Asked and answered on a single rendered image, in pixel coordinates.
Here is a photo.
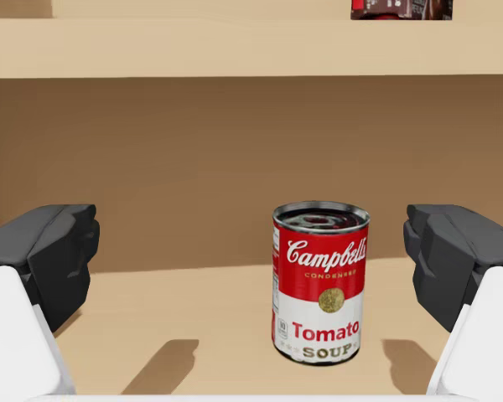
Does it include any red and white can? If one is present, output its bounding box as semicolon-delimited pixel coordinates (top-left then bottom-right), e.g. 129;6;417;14
271;201;371;367

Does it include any pale wooden shelf unit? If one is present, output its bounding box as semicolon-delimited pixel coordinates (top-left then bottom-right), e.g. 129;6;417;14
0;0;503;396

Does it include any dark brown carton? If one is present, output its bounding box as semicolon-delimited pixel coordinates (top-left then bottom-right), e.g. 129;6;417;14
350;0;454;22

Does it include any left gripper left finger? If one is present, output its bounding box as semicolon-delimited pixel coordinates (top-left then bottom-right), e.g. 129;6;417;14
0;204;101;396

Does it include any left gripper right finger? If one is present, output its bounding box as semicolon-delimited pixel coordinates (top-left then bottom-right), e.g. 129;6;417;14
402;204;503;396

